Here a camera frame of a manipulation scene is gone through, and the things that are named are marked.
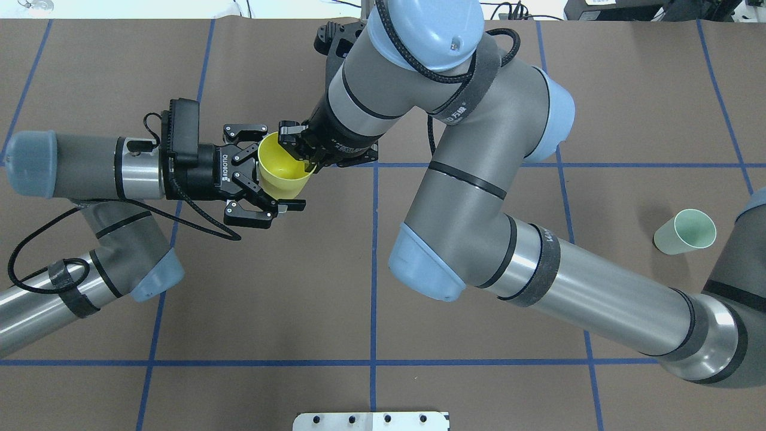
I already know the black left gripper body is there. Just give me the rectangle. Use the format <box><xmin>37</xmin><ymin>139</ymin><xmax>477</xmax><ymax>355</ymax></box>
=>
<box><xmin>165</xmin><ymin>144</ymin><xmax>243</xmax><ymax>200</ymax></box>

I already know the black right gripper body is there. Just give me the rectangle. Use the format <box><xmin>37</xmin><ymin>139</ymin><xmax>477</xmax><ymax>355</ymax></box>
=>
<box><xmin>303</xmin><ymin>90</ymin><xmax>381</xmax><ymax>168</ymax></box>

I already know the yellow plastic cup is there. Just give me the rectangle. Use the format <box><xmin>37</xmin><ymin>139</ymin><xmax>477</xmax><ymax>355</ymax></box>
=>
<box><xmin>257</xmin><ymin>133</ymin><xmax>312</xmax><ymax>199</ymax></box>

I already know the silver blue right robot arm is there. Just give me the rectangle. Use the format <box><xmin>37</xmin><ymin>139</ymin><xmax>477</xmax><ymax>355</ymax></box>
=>
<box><xmin>278</xmin><ymin>1</ymin><xmax>764</xmax><ymax>388</ymax></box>

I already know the pale green plastic cup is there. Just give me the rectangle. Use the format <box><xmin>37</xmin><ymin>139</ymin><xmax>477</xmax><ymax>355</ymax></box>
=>
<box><xmin>653</xmin><ymin>208</ymin><xmax>718</xmax><ymax>256</ymax></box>

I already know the brown paper table cover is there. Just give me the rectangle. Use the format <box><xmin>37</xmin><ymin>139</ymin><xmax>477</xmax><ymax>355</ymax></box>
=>
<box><xmin>2</xmin><ymin>17</ymin><xmax>764</xmax><ymax>430</ymax></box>

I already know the black box with label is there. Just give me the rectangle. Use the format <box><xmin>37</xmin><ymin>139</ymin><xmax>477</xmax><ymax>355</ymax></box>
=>
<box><xmin>564</xmin><ymin>1</ymin><xmax>673</xmax><ymax>22</ymax></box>

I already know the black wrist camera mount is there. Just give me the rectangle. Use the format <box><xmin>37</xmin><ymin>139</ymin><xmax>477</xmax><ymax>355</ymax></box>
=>
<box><xmin>314</xmin><ymin>21</ymin><xmax>367</xmax><ymax>61</ymax></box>
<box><xmin>162</xmin><ymin>98</ymin><xmax>200</xmax><ymax>168</ymax></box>

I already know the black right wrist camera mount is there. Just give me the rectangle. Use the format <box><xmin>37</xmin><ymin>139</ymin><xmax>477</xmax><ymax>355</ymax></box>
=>
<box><xmin>314</xmin><ymin>21</ymin><xmax>367</xmax><ymax>61</ymax></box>

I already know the white pillar with base plate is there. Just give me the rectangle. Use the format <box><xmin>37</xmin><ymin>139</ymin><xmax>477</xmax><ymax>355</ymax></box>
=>
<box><xmin>292</xmin><ymin>411</ymin><xmax>451</xmax><ymax>430</ymax></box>

